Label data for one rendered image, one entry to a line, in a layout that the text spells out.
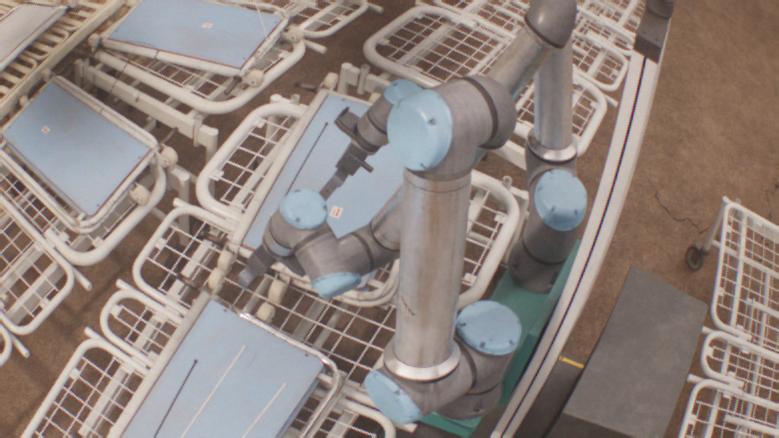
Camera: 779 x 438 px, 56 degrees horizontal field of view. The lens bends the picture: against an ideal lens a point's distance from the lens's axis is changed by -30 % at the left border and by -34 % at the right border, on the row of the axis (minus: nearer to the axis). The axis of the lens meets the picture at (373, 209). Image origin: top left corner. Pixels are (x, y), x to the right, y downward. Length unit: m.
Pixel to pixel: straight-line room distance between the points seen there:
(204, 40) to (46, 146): 0.84
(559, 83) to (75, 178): 1.52
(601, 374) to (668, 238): 1.81
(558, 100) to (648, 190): 1.84
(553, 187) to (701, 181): 2.13
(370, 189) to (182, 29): 1.09
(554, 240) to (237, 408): 0.88
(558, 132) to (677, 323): 0.65
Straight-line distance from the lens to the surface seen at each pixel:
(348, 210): 2.83
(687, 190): 4.29
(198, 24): 3.57
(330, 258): 2.08
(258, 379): 2.42
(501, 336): 2.04
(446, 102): 1.60
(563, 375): 2.88
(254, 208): 2.79
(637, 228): 3.93
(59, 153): 3.05
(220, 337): 2.48
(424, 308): 1.81
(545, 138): 2.45
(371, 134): 2.46
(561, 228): 2.37
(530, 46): 2.12
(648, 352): 2.33
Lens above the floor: 2.53
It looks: 44 degrees down
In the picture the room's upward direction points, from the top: 10 degrees clockwise
